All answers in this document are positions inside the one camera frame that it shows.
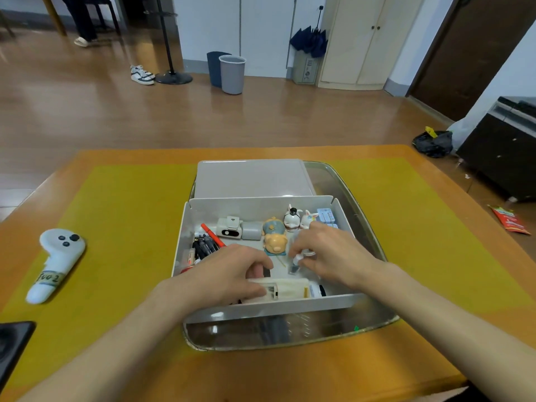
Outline person's left hand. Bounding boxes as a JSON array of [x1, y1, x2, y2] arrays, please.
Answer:
[[165, 245, 275, 309]]

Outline person's right hand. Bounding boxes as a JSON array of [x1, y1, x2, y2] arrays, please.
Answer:
[[288, 221, 388, 292]]

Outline bundle of black pens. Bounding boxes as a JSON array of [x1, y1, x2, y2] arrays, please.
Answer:
[[191, 233, 222, 261]]

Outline red marker pen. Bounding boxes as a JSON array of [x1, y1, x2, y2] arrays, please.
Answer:
[[200, 223, 227, 248]]

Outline small white-capped bottle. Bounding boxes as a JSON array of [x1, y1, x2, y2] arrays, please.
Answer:
[[288, 248, 317, 276]]

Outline white bunny figurine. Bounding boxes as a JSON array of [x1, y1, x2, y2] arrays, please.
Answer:
[[299, 209, 320, 231]]

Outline white camera device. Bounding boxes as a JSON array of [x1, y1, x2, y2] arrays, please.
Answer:
[[216, 216, 243, 240]]

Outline white mini fan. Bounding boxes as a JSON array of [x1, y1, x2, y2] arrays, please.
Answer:
[[241, 221, 264, 241]]

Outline white figurine black hat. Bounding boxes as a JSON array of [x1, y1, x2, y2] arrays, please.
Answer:
[[283, 204, 303, 233]]

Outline white storage box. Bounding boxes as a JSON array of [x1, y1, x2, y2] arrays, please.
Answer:
[[170, 195, 369, 325]]

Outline yellow blue cartoon figurine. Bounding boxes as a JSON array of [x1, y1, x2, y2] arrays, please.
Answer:
[[261, 216, 290, 256]]

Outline white box lid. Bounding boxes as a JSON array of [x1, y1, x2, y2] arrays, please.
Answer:
[[194, 159, 317, 200]]

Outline person's left forearm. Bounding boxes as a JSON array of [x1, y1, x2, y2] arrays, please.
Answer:
[[18, 282, 198, 402]]

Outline person's right forearm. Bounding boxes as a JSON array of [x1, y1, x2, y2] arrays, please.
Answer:
[[368, 262, 536, 402]]

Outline person's black trousers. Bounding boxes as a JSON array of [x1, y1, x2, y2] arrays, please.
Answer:
[[452, 380, 503, 402]]

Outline stainless steel tray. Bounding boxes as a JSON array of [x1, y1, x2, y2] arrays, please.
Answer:
[[182, 160, 400, 352]]

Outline yellow table mat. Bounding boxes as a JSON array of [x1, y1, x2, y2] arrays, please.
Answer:
[[0, 157, 533, 390]]

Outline black garbage bag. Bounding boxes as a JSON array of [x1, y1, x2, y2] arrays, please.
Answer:
[[412, 126, 454, 159]]

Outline white handheld controller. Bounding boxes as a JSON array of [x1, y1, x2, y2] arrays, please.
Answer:
[[26, 228, 87, 305]]

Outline black low cabinet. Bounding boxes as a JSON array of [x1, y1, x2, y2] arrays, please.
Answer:
[[455, 95, 536, 202]]

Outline gray metal safe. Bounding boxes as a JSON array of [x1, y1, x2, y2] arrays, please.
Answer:
[[291, 52, 321, 85]]

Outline black coat stand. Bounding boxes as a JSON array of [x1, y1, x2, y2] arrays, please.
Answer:
[[144, 0, 194, 85]]

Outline gray trash bin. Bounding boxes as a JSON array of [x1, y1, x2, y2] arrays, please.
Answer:
[[218, 54, 247, 95]]

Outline dark blue trash bin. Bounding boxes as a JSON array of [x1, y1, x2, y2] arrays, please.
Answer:
[[206, 51, 232, 88]]

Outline black smartphone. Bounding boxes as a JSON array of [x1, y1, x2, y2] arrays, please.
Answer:
[[0, 321, 37, 386]]

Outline navy folded umbrella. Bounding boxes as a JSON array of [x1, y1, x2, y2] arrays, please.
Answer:
[[289, 6, 329, 59]]

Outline cream two-door cabinet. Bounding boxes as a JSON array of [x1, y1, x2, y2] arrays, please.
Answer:
[[317, 0, 428, 91]]

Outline dark brown door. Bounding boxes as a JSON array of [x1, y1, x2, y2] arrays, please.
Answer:
[[406, 0, 536, 123]]

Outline white built-in wardrobe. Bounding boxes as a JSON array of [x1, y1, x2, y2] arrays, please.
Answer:
[[171, 0, 327, 79]]

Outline wooden side table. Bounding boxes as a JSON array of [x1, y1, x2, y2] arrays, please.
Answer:
[[40, 0, 68, 37]]

